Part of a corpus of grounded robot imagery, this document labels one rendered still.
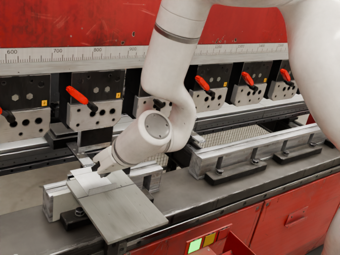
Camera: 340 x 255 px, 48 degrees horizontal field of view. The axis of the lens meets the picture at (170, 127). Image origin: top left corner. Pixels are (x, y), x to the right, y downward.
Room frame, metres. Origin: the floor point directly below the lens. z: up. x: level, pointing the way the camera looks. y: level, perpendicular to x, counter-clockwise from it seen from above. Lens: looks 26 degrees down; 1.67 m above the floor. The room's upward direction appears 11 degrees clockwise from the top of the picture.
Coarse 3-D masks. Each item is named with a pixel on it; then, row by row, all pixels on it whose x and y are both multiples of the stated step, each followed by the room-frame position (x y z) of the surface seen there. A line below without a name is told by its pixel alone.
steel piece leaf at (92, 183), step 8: (80, 176) 0.92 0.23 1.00; (88, 176) 0.92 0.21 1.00; (96, 176) 0.93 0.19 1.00; (80, 184) 0.88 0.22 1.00; (88, 184) 0.88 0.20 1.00; (96, 184) 0.89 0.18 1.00; (104, 184) 0.90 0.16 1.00; (112, 184) 0.88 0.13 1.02; (88, 192) 0.85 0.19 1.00; (96, 192) 0.85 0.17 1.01
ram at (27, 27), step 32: (0, 0) 0.76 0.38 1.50; (32, 0) 0.80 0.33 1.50; (64, 0) 0.84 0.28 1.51; (96, 0) 0.89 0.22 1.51; (128, 0) 0.94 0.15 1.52; (160, 0) 1.00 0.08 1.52; (0, 32) 0.75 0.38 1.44; (32, 32) 0.80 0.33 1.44; (64, 32) 0.84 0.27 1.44; (96, 32) 0.89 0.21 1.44; (128, 32) 0.95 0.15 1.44; (224, 32) 1.17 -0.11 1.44; (256, 32) 1.26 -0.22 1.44; (0, 64) 0.75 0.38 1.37; (32, 64) 0.80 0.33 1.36; (64, 64) 0.84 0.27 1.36; (96, 64) 0.90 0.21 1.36; (128, 64) 0.96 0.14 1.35; (192, 64) 1.10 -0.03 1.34
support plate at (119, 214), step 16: (112, 176) 0.95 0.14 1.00; (80, 192) 0.84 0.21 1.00; (112, 192) 0.87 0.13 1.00; (128, 192) 0.88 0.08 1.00; (96, 208) 0.79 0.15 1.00; (112, 208) 0.80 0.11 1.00; (128, 208) 0.81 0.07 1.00; (144, 208) 0.83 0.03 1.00; (96, 224) 0.73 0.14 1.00; (112, 224) 0.74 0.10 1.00; (128, 224) 0.75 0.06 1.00; (144, 224) 0.76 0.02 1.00; (160, 224) 0.78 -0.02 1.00; (112, 240) 0.69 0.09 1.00
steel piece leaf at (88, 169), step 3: (81, 168) 0.95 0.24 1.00; (84, 168) 0.96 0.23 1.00; (87, 168) 0.96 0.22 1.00; (90, 168) 0.96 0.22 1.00; (72, 171) 0.93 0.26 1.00; (75, 171) 0.94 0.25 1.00; (78, 171) 0.94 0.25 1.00; (81, 171) 0.94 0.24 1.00; (84, 171) 0.94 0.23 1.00; (87, 171) 0.95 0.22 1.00; (90, 171) 0.95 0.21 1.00; (72, 174) 0.92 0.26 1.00; (75, 174) 0.92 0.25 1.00; (78, 174) 0.92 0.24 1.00
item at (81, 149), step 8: (104, 128) 0.96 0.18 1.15; (112, 128) 0.97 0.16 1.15; (80, 136) 0.91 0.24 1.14; (88, 136) 0.93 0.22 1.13; (96, 136) 0.94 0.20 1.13; (104, 136) 0.96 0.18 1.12; (80, 144) 0.91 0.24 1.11; (88, 144) 0.93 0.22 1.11; (96, 144) 0.95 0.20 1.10; (104, 144) 0.97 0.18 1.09
